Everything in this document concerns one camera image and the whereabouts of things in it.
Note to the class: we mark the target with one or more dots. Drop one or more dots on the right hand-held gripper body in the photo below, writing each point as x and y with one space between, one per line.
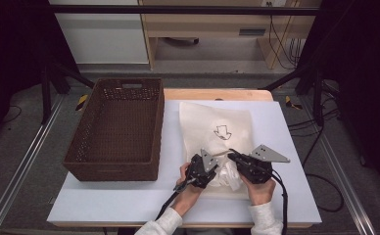
256 168

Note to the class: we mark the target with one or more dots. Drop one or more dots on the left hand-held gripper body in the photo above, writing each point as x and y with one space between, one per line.
198 169

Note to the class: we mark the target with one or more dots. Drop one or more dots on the white cloth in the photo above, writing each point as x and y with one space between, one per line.
228 174

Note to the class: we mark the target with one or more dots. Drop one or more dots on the brown woven basket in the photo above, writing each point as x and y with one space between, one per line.
119 130

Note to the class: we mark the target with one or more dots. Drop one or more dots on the person's right hand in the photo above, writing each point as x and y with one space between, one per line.
260 192

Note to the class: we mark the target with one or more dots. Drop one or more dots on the person's left hand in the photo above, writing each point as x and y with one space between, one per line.
188 196

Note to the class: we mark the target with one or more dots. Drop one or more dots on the yellow black tape piece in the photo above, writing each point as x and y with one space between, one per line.
291 103
82 102

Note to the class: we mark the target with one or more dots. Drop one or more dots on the black metal stand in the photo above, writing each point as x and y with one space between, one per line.
46 91
318 98

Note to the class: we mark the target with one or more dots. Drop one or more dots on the light wooden desk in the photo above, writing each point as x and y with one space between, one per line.
207 23

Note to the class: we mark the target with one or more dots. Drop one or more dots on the black curtain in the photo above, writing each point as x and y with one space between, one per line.
367 81
11 49

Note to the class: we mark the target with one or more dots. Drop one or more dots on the white cabinet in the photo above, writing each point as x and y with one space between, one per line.
103 39

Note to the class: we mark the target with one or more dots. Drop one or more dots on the aluminium floor rail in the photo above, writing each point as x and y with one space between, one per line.
24 156
338 169

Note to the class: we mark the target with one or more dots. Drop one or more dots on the black horizontal frame bar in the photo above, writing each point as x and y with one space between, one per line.
178 9

